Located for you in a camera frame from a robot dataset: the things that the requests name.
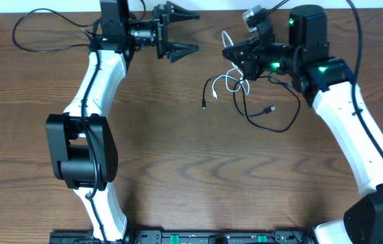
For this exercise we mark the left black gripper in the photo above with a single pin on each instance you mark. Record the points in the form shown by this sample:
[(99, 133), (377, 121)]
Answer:
[(160, 37)]

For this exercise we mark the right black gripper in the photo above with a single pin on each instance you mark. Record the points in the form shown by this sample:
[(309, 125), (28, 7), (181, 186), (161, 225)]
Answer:
[(251, 49)]

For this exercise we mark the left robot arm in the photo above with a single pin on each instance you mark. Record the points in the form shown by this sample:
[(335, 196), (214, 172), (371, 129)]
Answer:
[(81, 145)]

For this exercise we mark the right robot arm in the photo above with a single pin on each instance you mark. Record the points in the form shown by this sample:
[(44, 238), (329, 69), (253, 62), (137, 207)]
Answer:
[(330, 87)]

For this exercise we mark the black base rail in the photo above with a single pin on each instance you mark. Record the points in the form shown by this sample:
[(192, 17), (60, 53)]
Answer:
[(158, 236)]

